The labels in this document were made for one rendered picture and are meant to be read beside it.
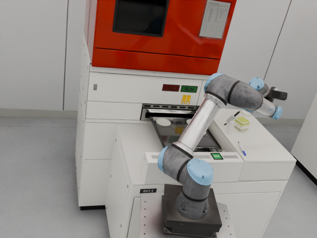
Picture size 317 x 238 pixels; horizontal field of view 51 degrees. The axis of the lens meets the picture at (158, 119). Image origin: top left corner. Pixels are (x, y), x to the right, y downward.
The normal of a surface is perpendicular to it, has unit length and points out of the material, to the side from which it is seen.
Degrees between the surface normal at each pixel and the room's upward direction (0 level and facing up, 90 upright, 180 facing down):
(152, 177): 90
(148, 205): 0
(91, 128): 90
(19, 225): 0
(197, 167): 6
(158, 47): 90
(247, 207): 90
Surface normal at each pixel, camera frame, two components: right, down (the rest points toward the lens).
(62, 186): 0.18, -0.87
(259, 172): 0.25, 0.50
